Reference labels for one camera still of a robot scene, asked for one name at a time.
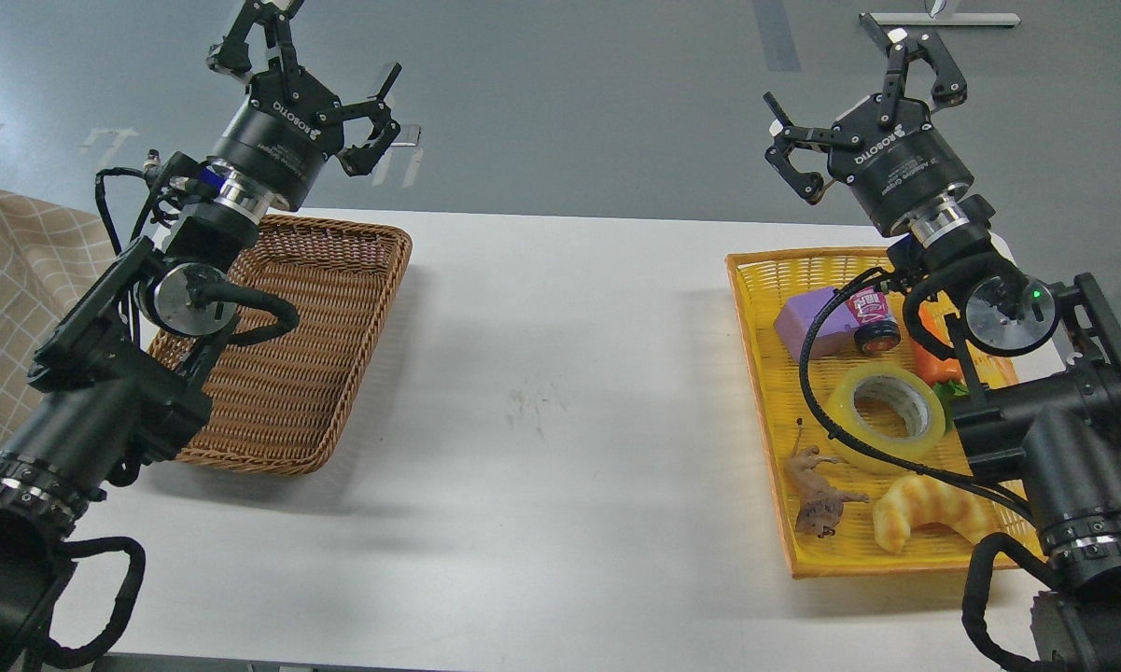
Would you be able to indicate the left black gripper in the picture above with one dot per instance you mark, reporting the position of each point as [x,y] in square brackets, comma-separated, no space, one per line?
[278,131]

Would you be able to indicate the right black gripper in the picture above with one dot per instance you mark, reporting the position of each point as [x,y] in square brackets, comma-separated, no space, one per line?
[891,171]

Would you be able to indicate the yellow tape roll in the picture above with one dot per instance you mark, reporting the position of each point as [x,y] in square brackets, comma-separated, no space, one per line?
[890,409]

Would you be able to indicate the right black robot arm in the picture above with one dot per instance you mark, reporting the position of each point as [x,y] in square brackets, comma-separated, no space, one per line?
[1041,423]

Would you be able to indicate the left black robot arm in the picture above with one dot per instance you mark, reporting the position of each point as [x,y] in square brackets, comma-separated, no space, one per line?
[123,374]

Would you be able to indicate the toy carrot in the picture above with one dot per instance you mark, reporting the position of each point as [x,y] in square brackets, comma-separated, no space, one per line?
[944,377]

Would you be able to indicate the brown wicker basket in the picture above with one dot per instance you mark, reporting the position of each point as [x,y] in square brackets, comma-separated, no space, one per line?
[280,407]

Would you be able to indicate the beige checkered cloth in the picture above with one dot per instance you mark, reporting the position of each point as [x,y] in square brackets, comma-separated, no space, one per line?
[49,257]

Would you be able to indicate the toy croissant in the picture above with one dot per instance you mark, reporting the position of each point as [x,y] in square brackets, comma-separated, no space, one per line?
[916,500]

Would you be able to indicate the toy lion figure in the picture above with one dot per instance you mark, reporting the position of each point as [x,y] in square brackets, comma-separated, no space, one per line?
[822,505]

